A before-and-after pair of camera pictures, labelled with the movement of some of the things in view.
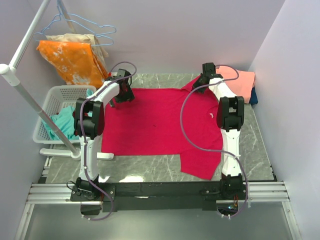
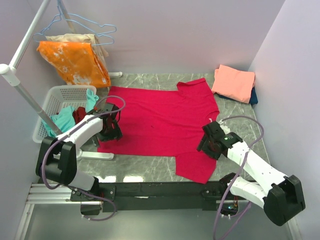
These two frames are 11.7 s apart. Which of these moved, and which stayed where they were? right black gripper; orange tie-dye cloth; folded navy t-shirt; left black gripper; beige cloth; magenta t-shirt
Moved: right black gripper; left black gripper
Stayed: beige cloth; folded navy t-shirt; orange tie-dye cloth; magenta t-shirt
